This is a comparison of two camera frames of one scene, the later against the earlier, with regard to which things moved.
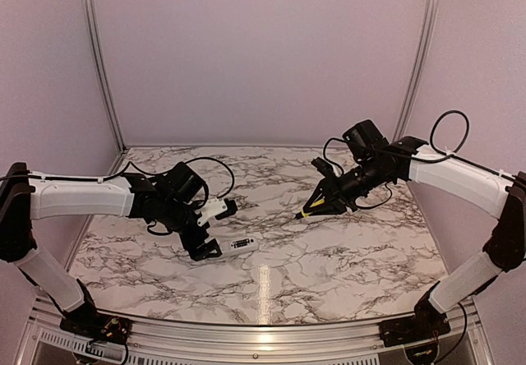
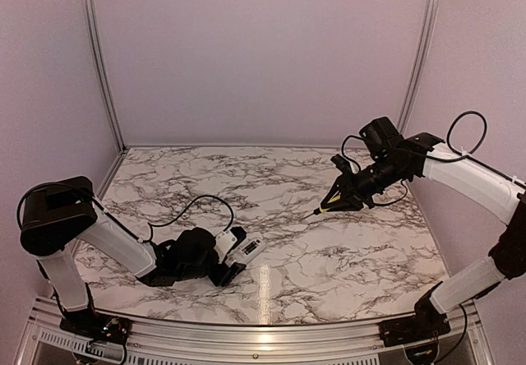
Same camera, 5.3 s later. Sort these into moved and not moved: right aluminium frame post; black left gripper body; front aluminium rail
Moved: black left gripper body
Not moved: front aluminium rail; right aluminium frame post
